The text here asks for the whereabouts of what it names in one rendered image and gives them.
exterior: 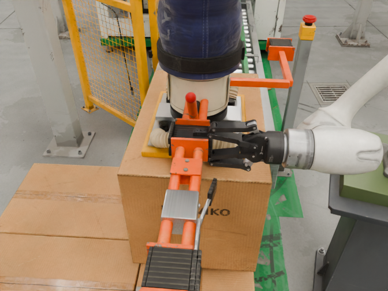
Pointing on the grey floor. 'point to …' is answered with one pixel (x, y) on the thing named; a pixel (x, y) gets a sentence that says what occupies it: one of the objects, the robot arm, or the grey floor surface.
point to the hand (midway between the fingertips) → (191, 143)
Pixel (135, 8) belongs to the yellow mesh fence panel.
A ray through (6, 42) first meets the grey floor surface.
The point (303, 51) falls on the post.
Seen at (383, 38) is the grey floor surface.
